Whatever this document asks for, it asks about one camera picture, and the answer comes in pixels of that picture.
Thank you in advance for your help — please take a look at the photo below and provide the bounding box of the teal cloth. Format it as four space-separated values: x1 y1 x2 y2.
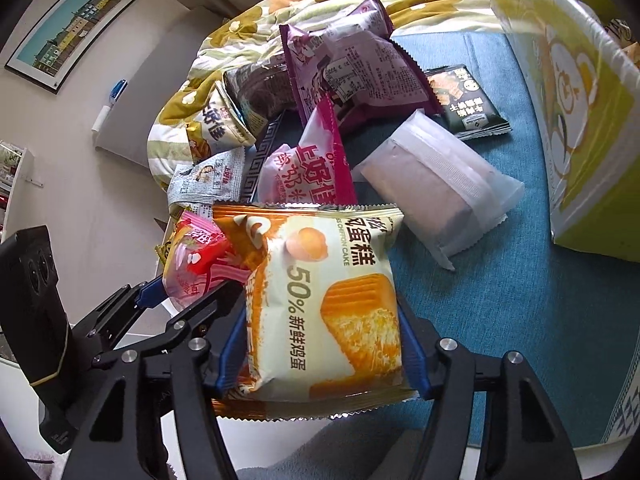
250 30 640 452

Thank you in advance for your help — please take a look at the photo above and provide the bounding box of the black patterned packet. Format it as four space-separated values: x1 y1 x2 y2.
240 110 287 202

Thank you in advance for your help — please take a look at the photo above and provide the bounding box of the pink red candy packet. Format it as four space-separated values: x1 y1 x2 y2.
162 210 251 312

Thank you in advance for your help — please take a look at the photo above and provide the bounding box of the dark brown cake packet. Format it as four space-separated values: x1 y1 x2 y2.
222 55 301 136

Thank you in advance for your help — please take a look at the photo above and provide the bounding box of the white blue small packet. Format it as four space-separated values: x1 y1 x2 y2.
167 147 249 217

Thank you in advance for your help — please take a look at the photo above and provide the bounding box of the green white cardboard box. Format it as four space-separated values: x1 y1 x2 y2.
482 0 640 262

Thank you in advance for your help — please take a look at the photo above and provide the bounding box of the grey towel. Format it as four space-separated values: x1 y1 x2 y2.
235 422 426 480

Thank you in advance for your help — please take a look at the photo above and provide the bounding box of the white shelf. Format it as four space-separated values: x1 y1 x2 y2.
0 140 36 242

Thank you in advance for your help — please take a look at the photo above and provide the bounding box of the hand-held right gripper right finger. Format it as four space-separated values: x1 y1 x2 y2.
396 299 584 480

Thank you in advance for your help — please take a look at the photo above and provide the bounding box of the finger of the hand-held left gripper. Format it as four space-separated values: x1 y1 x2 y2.
92 281 247 367
74 279 169 357

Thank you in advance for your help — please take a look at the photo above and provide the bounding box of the yellow white snack packet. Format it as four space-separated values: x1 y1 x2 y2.
187 85 256 161

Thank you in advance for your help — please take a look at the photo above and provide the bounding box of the dark green cracker packet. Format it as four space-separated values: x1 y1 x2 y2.
425 64 512 141

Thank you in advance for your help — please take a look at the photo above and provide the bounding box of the large purple snack packet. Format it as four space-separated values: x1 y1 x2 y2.
279 22 444 134

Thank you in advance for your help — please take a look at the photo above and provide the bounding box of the pink white snack packet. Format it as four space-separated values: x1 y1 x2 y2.
257 92 359 207

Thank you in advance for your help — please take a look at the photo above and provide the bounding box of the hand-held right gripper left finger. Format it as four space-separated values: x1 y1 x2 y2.
62 304 252 480

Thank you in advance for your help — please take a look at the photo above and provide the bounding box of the framed wall picture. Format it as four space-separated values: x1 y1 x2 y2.
4 0 140 95

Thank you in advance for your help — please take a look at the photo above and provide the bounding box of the translucent white cake packet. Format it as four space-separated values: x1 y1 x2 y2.
352 110 526 272

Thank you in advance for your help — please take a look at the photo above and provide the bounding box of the floral striped blanket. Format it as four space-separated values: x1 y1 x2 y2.
147 0 501 192

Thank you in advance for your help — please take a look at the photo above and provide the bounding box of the white blue plastic holder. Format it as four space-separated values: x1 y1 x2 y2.
91 79 129 137

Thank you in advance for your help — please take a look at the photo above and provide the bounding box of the orange cake packet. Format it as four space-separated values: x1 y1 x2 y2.
212 201 419 419

